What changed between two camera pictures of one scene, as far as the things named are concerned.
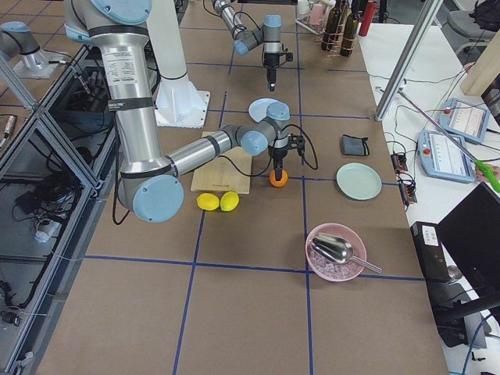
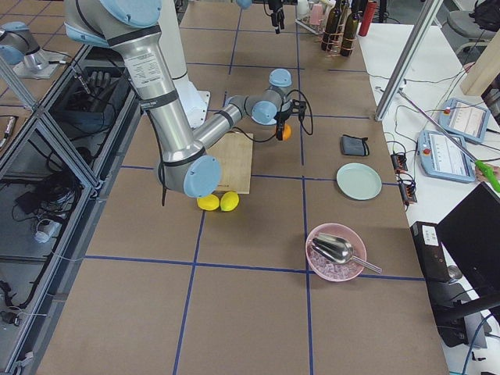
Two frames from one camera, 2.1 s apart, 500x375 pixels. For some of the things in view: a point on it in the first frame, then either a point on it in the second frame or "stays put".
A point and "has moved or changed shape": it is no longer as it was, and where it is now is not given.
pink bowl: x=328 y=269 stays put
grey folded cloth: x=354 y=146 stays put
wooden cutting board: x=229 y=173 stays put
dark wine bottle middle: x=330 y=32 stays put
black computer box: x=451 y=324 stays put
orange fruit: x=277 y=183 has moved or changed shape
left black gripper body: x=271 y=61 -> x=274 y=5
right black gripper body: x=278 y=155 -> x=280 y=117
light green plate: x=358 y=181 stays put
